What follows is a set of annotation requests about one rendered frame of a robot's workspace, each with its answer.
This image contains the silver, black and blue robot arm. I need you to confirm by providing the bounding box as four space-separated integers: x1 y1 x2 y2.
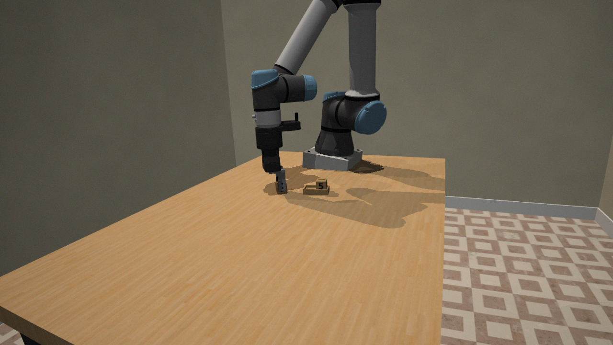
251 0 387 157

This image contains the tan wooden tray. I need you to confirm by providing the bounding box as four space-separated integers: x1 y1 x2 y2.
303 185 329 195

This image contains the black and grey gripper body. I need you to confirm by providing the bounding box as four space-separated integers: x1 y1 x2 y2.
252 110 301 173

